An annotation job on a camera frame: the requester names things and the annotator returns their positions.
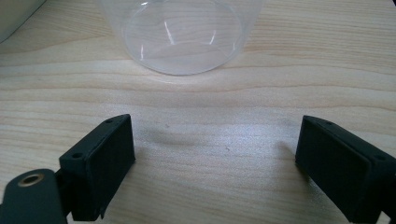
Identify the clear plastic cup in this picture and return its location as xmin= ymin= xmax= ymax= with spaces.
xmin=96 ymin=0 xmax=266 ymax=77

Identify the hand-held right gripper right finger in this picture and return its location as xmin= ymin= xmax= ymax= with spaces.
xmin=294 ymin=115 xmax=396 ymax=224

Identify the white object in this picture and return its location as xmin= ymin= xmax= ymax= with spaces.
xmin=0 ymin=0 xmax=47 ymax=44

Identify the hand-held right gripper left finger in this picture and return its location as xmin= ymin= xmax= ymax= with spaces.
xmin=58 ymin=113 xmax=136 ymax=222

